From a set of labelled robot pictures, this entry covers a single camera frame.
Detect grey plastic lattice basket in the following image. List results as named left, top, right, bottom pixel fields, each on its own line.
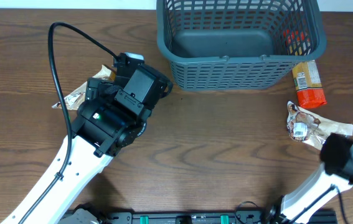
left=156, top=0, right=327, bottom=91

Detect beige snack pouch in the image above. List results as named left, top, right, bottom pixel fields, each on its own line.
left=64, top=65, right=116, bottom=110
left=286, top=101, right=353, bottom=150

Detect orange pasta package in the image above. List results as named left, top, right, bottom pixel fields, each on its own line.
left=283, top=29, right=327, bottom=110

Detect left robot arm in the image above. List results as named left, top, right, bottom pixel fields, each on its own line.
left=3, top=53, right=173, bottom=223

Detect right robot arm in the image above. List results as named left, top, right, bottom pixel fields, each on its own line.
left=261, top=133, right=353, bottom=223

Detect black mounting rail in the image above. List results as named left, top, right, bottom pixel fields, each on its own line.
left=59, top=203, right=339, bottom=224

